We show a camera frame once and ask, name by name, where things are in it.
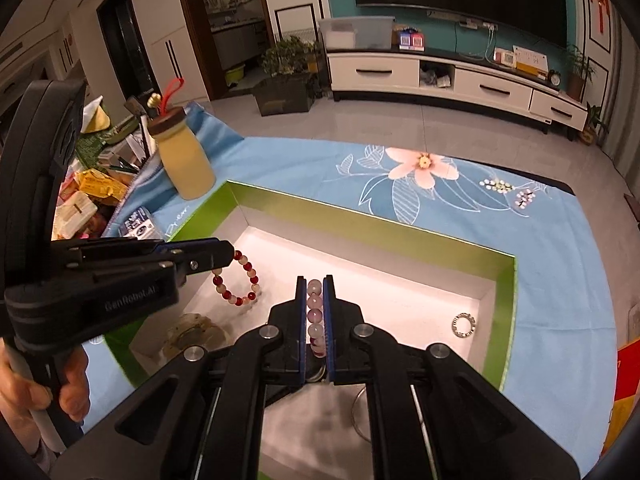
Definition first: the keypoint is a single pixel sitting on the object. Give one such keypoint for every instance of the tall potted plant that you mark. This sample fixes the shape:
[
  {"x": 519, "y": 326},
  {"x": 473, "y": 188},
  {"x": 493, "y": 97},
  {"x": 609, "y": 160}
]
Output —
[{"x": 577, "y": 72}]

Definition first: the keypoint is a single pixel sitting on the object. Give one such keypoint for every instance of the yellow snack packet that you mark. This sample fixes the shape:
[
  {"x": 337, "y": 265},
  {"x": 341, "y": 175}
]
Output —
[{"x": 102, "y": 185}]

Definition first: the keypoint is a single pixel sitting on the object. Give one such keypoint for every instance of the red hanging ornament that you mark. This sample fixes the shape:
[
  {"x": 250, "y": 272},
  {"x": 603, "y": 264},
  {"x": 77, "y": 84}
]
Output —
[{"x": 599, "y": 5}]

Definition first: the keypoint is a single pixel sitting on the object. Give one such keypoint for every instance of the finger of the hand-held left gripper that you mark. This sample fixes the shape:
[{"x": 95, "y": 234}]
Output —
[
  {"x": 192, "y": 247},
  {"x": 200, "y": 262}
]

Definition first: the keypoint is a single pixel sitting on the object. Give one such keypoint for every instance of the white desk calendar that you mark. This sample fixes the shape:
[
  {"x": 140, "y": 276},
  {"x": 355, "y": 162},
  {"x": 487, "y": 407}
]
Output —
[{"x": 529, "y": 59}]

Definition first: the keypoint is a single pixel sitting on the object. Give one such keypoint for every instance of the red and yellow bag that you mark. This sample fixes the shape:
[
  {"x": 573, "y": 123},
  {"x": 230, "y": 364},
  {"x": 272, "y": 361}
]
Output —
[{"x": 625, "y": 400}]

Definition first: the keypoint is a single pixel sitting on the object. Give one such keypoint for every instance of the white wristwatch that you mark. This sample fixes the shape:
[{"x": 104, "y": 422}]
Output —
[{"x": 192, "y": 332}]

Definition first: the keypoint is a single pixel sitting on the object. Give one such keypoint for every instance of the cluster of green plants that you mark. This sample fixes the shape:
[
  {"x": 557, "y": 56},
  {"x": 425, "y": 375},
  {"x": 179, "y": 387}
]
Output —
[{"x": 290, "y": 57}]

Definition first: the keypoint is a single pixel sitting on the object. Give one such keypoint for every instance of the green and yellow packet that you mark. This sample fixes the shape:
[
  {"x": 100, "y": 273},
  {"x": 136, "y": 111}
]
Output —
[{"x": 100, "y": 137}]

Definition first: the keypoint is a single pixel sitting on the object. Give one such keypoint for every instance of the small potted plant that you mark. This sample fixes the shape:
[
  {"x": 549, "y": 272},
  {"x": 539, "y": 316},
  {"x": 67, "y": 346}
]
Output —
[{"x": 594, "y": 125}]

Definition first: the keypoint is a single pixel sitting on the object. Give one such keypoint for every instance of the green cardboard box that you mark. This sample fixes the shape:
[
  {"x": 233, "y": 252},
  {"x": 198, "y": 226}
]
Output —
[{"x": 440, "y": 280}]

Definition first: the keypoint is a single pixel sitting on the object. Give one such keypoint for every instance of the blue and red cubes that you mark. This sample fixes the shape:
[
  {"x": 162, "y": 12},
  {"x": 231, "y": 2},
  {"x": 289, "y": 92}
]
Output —
[{"x": 411, "y": 40}]

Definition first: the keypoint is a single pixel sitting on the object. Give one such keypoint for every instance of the black alarm clock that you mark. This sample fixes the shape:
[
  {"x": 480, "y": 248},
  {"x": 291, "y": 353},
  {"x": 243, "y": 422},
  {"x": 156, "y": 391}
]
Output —
[{"x": 554, "y": 78}]

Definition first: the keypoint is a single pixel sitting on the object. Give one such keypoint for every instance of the clear plastic storage box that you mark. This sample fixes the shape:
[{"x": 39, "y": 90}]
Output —
[{"x": 356, "y": 32}]

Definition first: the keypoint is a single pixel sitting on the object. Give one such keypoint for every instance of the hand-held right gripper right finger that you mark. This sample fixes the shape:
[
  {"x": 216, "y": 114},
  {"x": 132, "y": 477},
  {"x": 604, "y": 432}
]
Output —
[{"x": 329, "y": 320}]

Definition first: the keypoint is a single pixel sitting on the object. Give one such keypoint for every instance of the person's left hand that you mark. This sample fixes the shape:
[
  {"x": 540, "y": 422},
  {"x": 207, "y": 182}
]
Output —
[{"x": 70, "y": 390}]

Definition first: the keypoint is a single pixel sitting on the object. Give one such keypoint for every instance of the small black and white box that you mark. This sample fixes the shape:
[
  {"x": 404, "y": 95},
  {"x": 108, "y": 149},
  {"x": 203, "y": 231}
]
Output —
[{"x": 139, "y": 222}]

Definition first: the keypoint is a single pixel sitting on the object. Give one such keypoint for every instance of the thin metal bangle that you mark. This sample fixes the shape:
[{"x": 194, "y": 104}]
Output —
[{"x": 357, "y": 412}]

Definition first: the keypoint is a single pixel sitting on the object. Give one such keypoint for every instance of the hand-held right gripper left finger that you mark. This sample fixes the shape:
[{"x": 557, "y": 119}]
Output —
[{"x": 300, "y": 320}]

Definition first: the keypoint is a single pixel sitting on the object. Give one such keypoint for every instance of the white television cabinet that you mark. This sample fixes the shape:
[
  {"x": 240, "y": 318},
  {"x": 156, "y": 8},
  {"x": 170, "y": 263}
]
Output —
[{"x": 450, "y": 80}]

